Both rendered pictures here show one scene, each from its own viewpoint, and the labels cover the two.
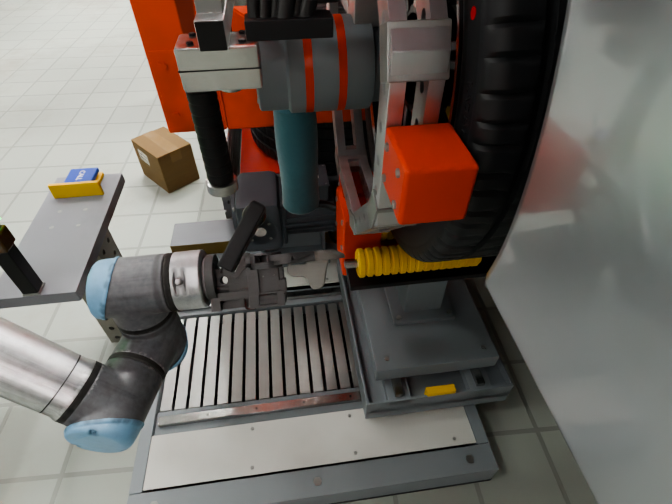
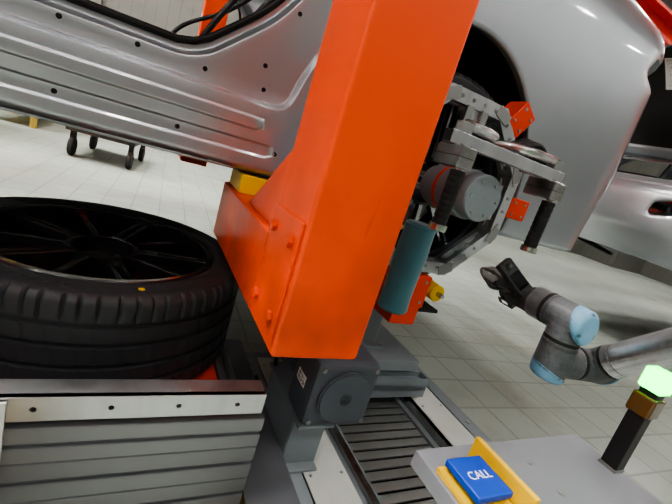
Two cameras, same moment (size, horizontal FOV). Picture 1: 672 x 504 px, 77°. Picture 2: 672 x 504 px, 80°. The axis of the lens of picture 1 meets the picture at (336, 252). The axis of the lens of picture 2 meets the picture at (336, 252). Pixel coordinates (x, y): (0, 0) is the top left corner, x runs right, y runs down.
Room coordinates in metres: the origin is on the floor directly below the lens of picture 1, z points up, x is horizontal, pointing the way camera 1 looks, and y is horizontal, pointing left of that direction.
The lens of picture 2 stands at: (1.38, 1.03, 0.85)
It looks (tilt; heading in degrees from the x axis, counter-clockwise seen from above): 13 degrees down; 249
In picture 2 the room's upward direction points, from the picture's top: 17 degrees clockwise
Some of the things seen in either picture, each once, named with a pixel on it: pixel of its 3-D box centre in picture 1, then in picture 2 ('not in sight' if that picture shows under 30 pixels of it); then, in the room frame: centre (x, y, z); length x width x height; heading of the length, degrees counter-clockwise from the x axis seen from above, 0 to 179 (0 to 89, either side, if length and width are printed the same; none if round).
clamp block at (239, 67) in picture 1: (220, 60); (544, 188); (0.50, 0.13, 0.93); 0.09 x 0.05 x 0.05; 98
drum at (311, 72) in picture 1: (321, 64); (457, 191); (0.69, 0.02, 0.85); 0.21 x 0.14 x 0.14; 98
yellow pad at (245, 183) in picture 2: not in sight; (259, 184); (1.22, -0.11, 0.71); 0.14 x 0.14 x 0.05; 8
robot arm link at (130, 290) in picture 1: (136, 286); (568, 319); (0.42, 0.30, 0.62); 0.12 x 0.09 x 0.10; 98
